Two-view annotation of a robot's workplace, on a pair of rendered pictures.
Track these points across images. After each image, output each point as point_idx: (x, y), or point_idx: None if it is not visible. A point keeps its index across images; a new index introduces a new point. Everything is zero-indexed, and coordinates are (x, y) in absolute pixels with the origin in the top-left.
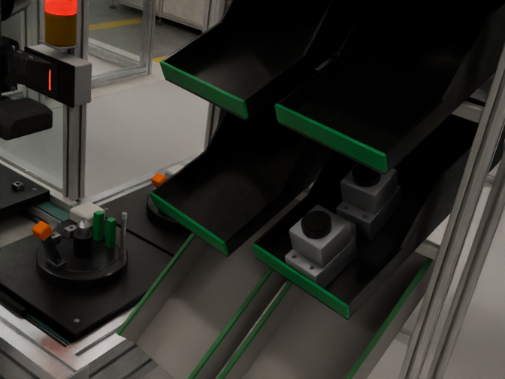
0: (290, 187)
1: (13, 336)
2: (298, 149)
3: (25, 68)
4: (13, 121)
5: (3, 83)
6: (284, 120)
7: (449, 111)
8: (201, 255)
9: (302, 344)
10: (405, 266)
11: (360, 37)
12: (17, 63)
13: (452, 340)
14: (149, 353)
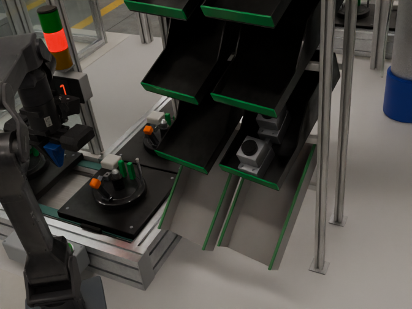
0: (229, 127)
1: (100, 246)
2: None
3: (68, 106)
4: (77, 141)
5: (61, 119)
6: (217, 100)
7: (301, 73)
8: (190, 171)
9: (259, 206)
10: (303, 149)
11: (244, 39)
12: (64, 106)
13: (343, 176)
14: (178, 233)
